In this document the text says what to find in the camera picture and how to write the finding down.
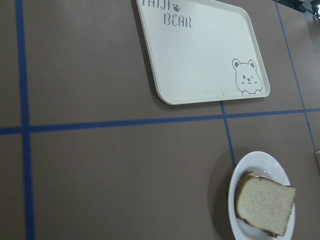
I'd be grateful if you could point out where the white round plate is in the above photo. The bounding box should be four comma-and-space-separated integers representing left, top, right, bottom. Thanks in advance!
228, 151, 295, 240

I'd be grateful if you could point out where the cream bear tray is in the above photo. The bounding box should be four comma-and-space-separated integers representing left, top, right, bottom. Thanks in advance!
136, 0, 270, 105

